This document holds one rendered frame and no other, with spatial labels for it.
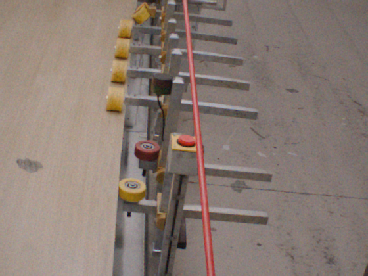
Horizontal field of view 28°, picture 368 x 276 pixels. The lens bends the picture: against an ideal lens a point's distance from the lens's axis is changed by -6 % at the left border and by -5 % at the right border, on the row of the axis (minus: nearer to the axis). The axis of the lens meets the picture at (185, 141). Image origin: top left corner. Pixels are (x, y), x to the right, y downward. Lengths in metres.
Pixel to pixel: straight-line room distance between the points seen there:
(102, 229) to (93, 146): 0.46
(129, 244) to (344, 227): 1.77
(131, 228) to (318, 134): 2.55
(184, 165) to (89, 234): 0.35
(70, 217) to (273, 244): 1.81
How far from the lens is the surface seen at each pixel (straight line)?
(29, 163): 2.29
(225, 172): 2.52
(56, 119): 2.59
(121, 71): 2.87
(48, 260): 1.93
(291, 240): 3.81
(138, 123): 3.25
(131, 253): 2.46
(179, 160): 1.83
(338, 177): 4.48
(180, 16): 3.61
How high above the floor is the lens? 2.07
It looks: 27 degrees down
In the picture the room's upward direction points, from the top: 9 degrees clockwise
